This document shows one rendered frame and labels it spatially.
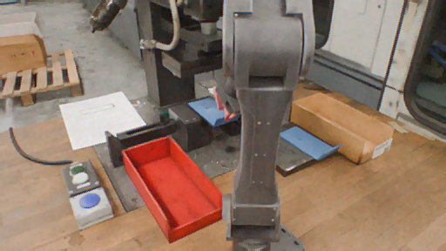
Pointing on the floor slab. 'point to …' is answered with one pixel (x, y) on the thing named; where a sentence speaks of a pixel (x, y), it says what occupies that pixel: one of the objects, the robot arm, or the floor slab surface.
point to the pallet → (43, 78)
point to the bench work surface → (409, 230)
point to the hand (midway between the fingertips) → (225, 112)
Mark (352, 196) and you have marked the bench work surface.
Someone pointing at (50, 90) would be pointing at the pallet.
